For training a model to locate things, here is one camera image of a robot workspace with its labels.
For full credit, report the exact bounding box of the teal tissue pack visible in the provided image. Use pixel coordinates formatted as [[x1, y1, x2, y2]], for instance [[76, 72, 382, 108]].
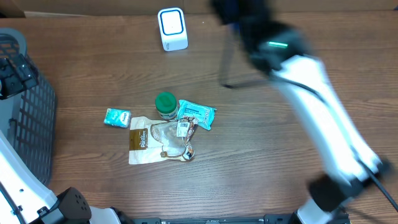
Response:
[[103, 108, 131, 128]]

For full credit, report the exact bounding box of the beige snack pouch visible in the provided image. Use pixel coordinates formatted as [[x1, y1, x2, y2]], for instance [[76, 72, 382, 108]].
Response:
[[129, 116, 198, 165]]

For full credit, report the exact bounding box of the green lid jar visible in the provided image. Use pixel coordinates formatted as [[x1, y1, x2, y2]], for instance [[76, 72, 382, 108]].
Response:
[[155, 92, 178, 120]]

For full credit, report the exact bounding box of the teal wet wipes pack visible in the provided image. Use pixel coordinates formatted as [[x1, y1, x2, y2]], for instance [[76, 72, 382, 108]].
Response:
[[177, 100, 216, 131]]

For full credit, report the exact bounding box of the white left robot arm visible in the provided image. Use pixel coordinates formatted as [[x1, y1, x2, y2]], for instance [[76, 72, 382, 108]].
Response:
[[1, 52, 120, 223]]

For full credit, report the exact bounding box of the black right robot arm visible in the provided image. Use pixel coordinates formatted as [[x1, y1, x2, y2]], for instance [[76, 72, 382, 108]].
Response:
[[211, 0, 393, 223]]

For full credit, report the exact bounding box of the white barcode scanner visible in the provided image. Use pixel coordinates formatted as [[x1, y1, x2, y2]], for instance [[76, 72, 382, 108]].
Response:
[[157, 7, 188, 52]]

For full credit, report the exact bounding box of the dark grey mesh basket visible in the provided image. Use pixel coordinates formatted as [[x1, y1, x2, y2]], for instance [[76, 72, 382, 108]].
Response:
[[1, 27, 57, 185]]

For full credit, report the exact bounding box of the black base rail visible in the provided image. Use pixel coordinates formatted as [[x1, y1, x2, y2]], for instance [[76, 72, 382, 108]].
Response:
[[131, 214, 292, 224]]

